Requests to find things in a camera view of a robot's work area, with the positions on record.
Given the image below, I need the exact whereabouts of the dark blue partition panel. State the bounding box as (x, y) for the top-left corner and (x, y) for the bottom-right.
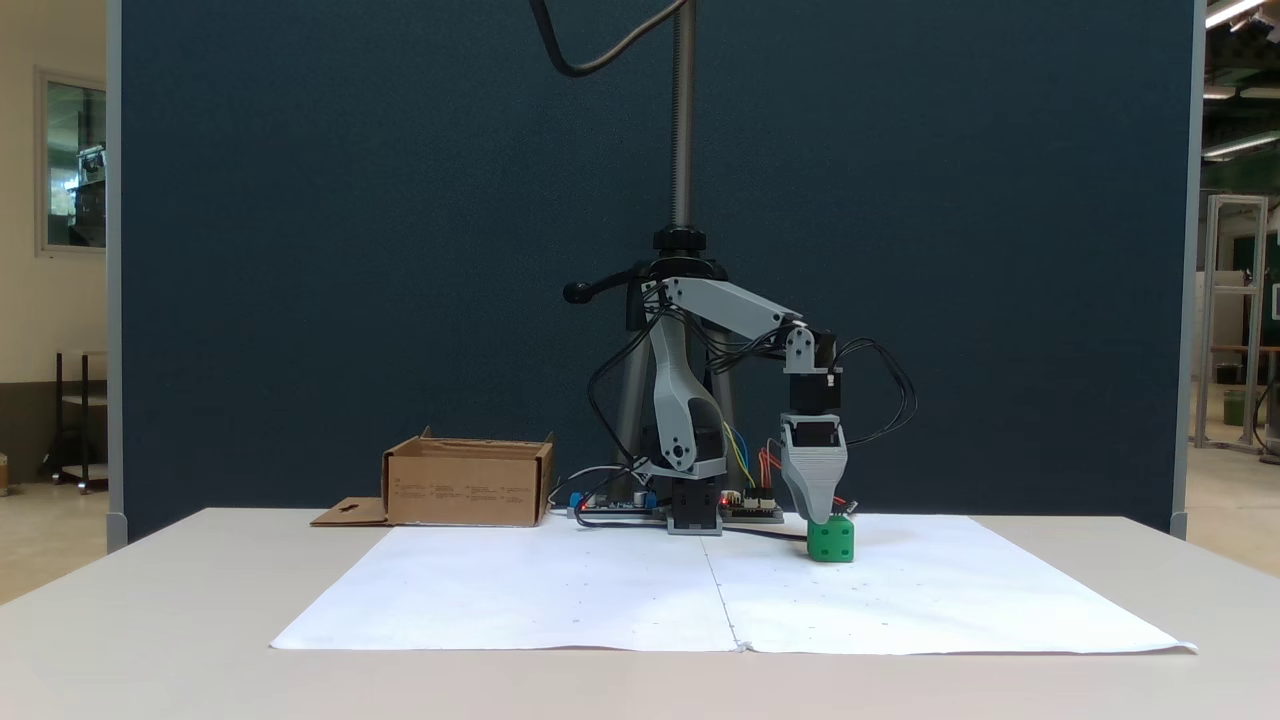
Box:
(104, 0), (1207, 553)

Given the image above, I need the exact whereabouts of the green die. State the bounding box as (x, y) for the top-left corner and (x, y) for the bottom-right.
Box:
(806, 512), (857, 564)

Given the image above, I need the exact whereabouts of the black power cable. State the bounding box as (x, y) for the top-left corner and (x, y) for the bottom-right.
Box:
(721, 500), (860, 544)

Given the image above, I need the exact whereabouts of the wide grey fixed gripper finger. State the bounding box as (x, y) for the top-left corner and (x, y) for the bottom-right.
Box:
(781, 449), (850, 525)

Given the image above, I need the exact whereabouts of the black arm wire bundle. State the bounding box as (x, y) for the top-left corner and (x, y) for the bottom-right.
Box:
(586, 296), (803, 483)

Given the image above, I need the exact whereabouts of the red orange wire pair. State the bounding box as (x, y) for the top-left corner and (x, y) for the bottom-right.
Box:
(756, 438), (852, 508)

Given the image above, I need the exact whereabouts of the black shelf cart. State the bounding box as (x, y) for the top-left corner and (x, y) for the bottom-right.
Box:
(38, 349), (110, 495)

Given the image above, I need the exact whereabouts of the brown cardboard box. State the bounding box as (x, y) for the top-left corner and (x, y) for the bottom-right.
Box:
(309, 427), (557, 529)

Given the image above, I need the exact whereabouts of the long ceiling light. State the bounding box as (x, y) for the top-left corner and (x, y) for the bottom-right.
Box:
(1202, 130), (1280, 162)
(1204, 0), (1269, 30)

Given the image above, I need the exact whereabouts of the thick black camera cable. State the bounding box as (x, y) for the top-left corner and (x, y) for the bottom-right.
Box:
(529, 0), (693, 80)

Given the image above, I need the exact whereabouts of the black gripper motor wire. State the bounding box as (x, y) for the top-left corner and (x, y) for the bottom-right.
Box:
(836, 337), (918, 449)

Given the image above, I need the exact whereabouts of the aluminium profile frame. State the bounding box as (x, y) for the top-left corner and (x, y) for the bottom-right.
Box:
(1194, 194), (1272, 453)

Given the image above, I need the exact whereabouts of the circuit board with coloured wires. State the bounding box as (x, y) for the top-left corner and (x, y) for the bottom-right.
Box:
(719, 486), (786, 524)

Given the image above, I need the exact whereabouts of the white paper sheet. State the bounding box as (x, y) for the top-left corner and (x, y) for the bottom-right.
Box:
(702, 512), (1199, 657)
(269, 524), (744, 654)

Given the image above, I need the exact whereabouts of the black and silver tripod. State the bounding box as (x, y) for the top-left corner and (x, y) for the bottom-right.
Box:
(562, 0), (747, 483)

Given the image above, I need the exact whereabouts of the blue circuit board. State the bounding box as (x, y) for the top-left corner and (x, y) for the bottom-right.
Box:
(563, 488), (667, 520)

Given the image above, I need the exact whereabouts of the framed wall window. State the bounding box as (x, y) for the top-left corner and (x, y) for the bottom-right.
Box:
(35, 67), (109, 257)

